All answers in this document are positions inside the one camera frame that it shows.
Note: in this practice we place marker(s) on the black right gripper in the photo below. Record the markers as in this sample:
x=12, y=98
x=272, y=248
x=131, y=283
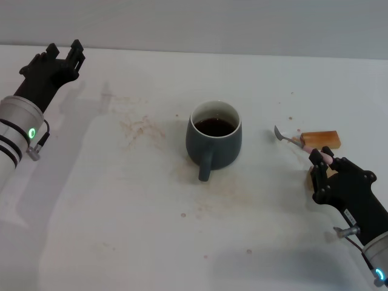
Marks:
x=354, y=191

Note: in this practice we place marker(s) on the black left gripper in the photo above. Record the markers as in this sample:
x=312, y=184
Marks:
x=42, y=78

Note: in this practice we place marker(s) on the grey ceramic cup with coffee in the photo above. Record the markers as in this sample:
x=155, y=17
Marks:
x=218, y=148

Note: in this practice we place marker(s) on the left robot arm silver white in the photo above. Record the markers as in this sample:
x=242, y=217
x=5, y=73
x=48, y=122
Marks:
x=13, y=127

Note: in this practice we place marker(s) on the orange-stained wooden rest block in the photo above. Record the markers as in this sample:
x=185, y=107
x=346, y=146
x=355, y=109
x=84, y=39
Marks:
x=324, y=140

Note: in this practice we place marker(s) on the pale notched wooden rest block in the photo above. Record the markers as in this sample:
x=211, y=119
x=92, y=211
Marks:
x=309, y=179

